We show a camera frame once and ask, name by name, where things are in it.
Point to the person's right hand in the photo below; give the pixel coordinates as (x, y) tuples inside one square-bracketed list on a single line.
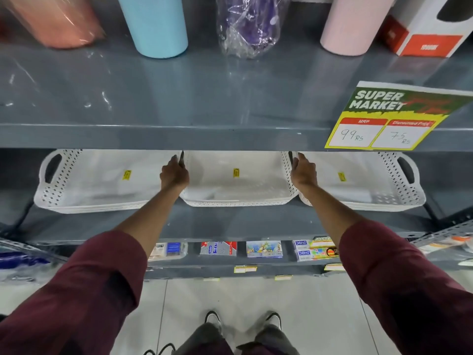
[(303, 174)]

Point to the person's left hand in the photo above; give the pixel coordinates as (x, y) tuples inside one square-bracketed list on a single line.
[(174, 176)]

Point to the person's left fingers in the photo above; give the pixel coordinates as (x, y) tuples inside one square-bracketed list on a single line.
[(173, 160)]

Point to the person's right fingers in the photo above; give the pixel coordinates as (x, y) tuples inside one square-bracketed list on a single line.
[(301, 157)]

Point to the white perforated plastic tray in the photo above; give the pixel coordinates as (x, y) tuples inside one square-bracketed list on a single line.
[(96, 188), (366, 188), (236, 184)]

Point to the person's right forearm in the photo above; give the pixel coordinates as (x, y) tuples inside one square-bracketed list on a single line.
[(329, 210)]

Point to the person's left forearm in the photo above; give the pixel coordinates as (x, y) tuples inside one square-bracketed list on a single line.
[(155, 214)]

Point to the yellow and green box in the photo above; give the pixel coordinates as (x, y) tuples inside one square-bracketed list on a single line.
[(322, 242)]

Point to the clear box with blue card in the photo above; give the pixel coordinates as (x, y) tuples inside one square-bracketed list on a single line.
[(169, 250)]

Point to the white and blue long box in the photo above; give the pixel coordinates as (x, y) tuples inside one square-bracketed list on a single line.
[(314, 254)]

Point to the colourful illustrated box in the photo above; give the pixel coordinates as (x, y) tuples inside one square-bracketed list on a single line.
[(264, 249)]

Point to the grey and red box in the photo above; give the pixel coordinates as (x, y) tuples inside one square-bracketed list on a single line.
[(218, 248)]

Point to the green and yellow price sign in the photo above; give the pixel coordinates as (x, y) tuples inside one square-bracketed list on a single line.
[(391, 114)]

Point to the yellow shelf price label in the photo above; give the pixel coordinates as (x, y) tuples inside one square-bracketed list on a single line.
[(245, 269), (334, 267), (283, 278)]

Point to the light blue tumbler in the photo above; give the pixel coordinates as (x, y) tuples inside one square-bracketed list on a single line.
[(157, 25)]

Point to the pink tumbler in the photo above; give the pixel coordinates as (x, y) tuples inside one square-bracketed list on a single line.
[(351, 25)]

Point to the purple bottle in plastic wrap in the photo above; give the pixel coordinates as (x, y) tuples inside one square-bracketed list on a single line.
[(249, 23)]

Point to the person's right shoe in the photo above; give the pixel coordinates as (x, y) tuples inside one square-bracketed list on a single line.
[(274, 320)]

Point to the person's shoe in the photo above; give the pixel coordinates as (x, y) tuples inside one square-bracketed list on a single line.
[(274, 320), (213, 320)]

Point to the person's left shoe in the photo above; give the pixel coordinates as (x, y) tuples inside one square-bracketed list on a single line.
[(213, 320)]

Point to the white and orange packets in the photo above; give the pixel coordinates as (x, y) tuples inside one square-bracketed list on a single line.
[(449, 245)]

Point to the white and red carton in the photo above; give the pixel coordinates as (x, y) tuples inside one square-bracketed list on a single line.
[(425, 29)]

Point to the blue items in plastic bags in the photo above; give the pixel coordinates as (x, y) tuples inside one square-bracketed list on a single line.
[(26, 262)]

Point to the orange tumbler in plastic wrap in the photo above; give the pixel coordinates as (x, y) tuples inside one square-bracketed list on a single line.
[(55, 18)]

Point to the person's left leg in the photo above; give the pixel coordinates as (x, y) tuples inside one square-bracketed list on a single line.
[(205, 342)]

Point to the person's leg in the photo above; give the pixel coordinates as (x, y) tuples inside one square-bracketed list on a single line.
[(205, 342), (269, 342)]

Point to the person's right leg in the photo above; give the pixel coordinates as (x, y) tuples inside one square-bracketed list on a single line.
[(269, 342)]

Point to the perforated metal shelf bracket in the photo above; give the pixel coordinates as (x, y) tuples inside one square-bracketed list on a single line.
[(443, 232)]

